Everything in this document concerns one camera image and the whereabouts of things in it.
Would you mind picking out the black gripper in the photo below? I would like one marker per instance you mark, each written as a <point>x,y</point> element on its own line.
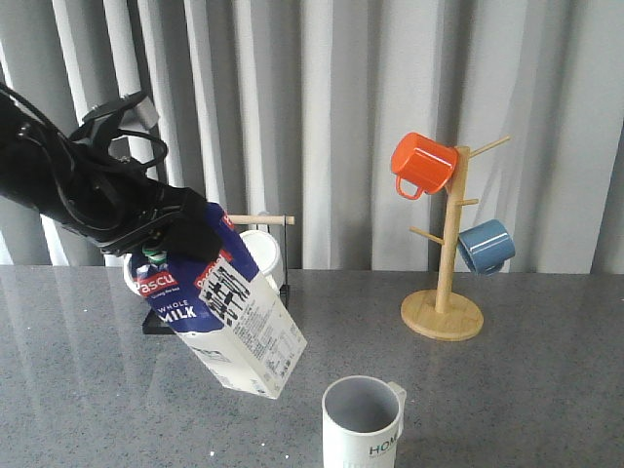
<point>121,211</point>

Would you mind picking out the blue white milk carton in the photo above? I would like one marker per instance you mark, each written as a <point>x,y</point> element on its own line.
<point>225,311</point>

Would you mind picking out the cream HOME mug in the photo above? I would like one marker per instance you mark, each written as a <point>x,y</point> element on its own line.
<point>363,420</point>

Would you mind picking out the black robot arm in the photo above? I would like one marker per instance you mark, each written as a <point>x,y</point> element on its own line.
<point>32,147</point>

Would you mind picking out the white ribbed mug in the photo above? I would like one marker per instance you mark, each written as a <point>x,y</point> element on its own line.
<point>266,253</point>

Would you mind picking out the grey pleated curtain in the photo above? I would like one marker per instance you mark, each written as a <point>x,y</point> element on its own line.
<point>295,107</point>

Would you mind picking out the orange mug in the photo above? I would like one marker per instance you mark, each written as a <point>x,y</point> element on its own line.
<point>422,165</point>

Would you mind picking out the wooden mug tree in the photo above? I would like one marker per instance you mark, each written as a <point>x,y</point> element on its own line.
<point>440,313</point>

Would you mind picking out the blue mug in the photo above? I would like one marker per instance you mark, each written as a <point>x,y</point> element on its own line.
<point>486,247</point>

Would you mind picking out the black wire mug rack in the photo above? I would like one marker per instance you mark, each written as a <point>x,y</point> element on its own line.
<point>262,222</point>

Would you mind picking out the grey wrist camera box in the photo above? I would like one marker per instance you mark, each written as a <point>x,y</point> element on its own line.
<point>145,114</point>

